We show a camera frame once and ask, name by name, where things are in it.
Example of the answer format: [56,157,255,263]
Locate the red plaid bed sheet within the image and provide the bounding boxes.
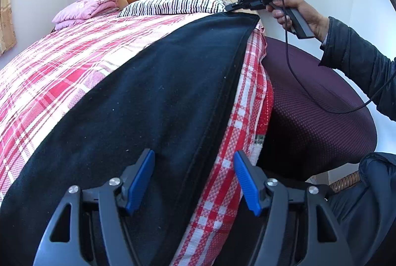
[0,10,275,266]

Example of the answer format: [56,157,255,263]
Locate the pink folded quilt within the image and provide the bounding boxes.
[51,0,120,29]

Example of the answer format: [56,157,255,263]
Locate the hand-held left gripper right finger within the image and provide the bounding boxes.
[233,150,355,266]

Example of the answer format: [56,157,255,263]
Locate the black cable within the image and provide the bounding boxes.
[285,26,396,114]

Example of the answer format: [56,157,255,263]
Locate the person's right hand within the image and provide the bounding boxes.
[265,0,330,42]

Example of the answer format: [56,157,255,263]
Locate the black pants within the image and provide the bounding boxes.
[0,11,260,266]

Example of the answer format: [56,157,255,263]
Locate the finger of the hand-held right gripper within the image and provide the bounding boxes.
[224,0,257,12]

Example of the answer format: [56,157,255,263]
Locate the person's right forearm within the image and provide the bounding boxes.
[319,16,396,122]

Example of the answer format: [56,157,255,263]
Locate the person's dark clothed body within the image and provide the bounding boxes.
[325,152,396,266]

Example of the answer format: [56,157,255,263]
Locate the maroon mesh chair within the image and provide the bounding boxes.
[257,35,377,184]

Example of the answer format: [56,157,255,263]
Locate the beige floral curtain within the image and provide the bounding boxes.
[0,0,17,55]

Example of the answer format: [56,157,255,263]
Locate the striped pillow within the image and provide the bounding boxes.
[117,0,228,18]

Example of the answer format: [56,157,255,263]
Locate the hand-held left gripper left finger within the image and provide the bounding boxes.
[32,149,156,266]

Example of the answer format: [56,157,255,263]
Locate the wicker chair frame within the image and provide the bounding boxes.
[305,170,362,194]

